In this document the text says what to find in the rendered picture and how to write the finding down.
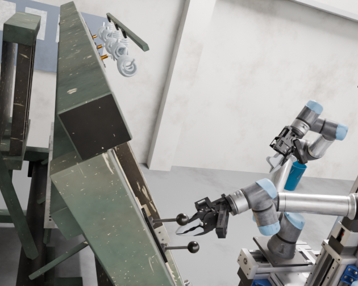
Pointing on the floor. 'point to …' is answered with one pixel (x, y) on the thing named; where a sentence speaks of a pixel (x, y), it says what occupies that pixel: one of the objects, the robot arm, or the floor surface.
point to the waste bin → (295, 176)
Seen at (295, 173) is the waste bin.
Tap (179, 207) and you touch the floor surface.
